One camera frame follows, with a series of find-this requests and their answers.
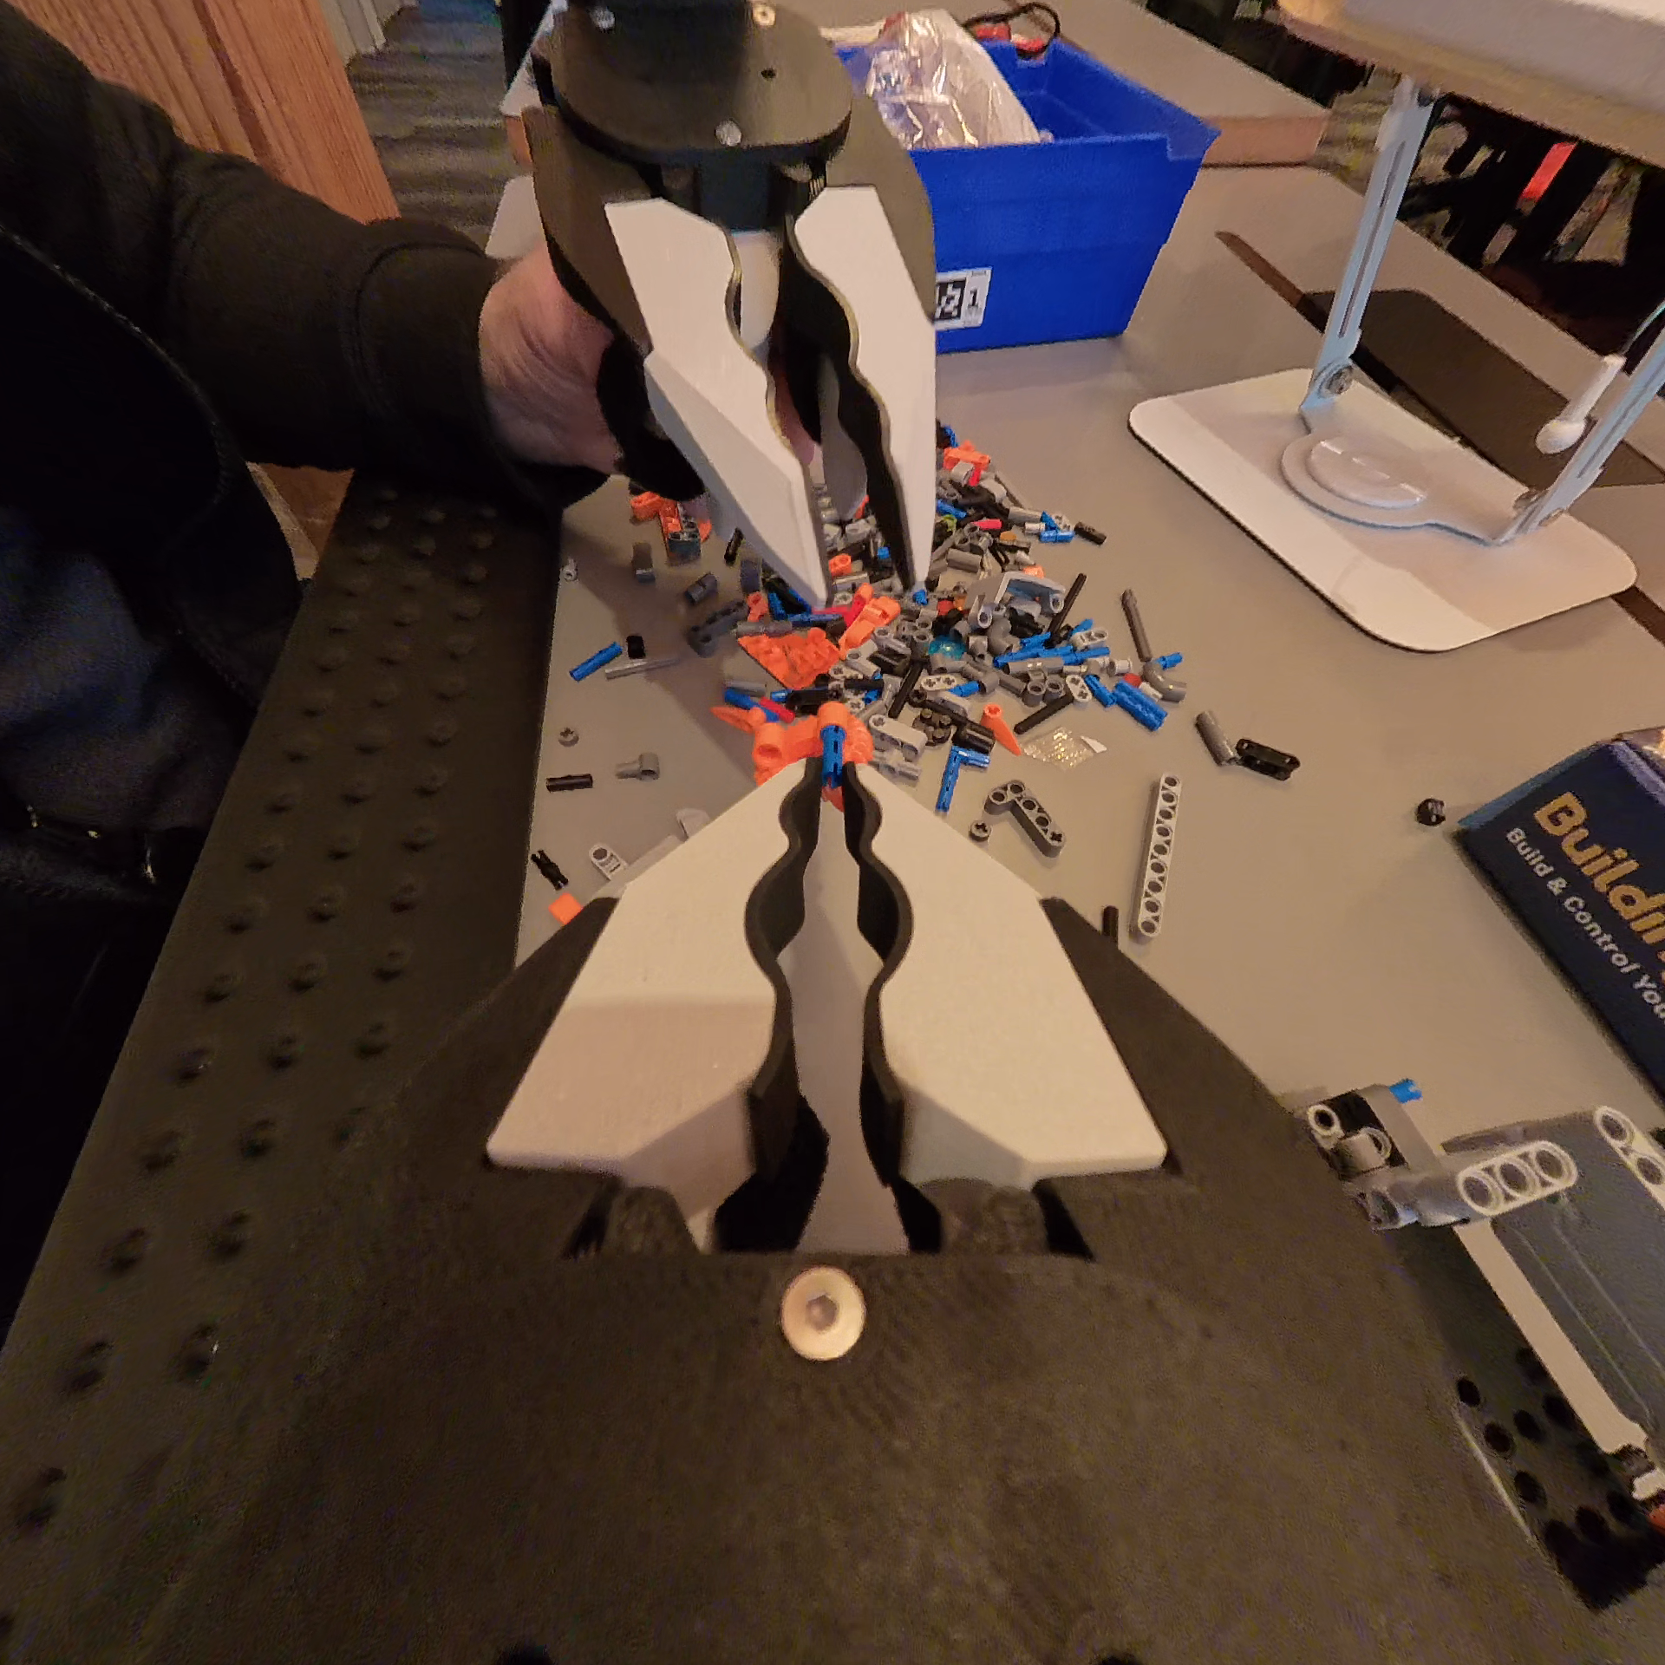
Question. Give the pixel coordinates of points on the pile of small building parts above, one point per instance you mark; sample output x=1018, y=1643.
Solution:
x=1016, y=650

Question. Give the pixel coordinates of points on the grey tube connector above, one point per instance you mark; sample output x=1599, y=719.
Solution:
x=1216, y=737

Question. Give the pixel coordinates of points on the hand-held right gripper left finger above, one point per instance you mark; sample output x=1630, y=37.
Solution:
x=637, y=1040

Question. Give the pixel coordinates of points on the black flat link piece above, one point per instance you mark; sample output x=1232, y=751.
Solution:
x=1270, y=757

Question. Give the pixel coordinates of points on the person's left hand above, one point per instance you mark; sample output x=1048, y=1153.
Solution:
x=540, y=364

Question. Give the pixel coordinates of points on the black short pin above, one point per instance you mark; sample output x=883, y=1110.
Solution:
x=548, y=868

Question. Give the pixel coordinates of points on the white book stand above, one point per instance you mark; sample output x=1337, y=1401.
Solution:
x=1301, y=493

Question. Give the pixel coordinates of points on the long grey holed beam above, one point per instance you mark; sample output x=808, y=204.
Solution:
x=1159, y=858

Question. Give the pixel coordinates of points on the small clear sticker bag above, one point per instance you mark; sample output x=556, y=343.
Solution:
x=1065, y=747

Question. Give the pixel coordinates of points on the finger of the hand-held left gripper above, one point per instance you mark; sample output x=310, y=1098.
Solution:
x=885, y=351
x=703, y=376

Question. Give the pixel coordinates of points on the long blue pin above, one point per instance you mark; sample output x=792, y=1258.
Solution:
x=834, y=751

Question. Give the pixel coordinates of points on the small grey elbow connector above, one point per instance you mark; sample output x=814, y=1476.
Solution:
x=637, y=767

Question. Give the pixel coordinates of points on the blue plastic bin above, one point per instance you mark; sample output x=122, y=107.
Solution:
x=1079, y=194

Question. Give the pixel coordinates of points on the grey partly built model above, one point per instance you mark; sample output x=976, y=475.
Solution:
x=1549, y=1235

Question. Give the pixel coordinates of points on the dark grey angled beam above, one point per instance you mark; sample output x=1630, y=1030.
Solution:
x=1036, y=818

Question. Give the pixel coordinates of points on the orange toothed gear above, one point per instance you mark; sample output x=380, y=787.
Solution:
x=788, y=743

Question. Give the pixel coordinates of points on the blue robot kit box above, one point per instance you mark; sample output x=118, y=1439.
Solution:
x=1587, y=898

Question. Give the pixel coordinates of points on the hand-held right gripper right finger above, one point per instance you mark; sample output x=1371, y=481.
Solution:
x=1016, y=1040

